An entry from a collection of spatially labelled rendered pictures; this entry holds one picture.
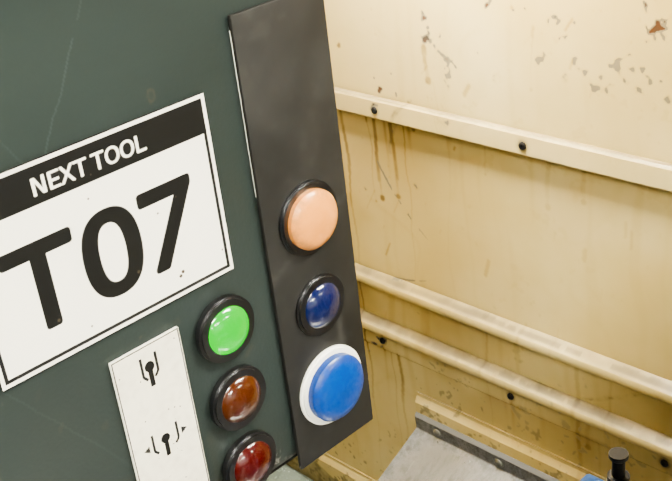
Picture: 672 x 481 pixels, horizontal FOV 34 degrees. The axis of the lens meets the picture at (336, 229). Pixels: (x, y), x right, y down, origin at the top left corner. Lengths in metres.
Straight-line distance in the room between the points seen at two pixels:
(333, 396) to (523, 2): 0.83
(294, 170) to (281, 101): 0.03
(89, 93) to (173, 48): 0.04
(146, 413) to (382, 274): 1.18
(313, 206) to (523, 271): 0.98
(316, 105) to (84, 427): 0.15
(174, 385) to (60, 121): 0.11
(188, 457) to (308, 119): 0.14
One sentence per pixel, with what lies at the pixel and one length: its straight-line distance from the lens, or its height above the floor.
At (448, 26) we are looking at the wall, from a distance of 1.32.
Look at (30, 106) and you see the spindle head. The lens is 0.35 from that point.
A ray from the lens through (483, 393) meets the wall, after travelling 1.55.
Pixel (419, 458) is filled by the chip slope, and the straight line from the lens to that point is 1.65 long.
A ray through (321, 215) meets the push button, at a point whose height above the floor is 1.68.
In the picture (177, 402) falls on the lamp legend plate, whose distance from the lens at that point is 0.42.
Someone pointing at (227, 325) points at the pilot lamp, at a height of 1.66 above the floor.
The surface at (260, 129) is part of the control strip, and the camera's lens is 0.40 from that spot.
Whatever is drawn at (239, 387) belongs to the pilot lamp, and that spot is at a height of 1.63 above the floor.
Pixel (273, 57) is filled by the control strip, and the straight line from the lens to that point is 0.40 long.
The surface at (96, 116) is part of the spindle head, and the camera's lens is 0.36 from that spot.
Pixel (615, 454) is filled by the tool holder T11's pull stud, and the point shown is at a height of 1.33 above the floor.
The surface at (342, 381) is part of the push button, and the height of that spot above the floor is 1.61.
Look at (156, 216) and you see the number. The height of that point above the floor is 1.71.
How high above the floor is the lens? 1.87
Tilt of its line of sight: 26 degrees down
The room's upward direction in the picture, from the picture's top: 7 degrees counter-clockwise
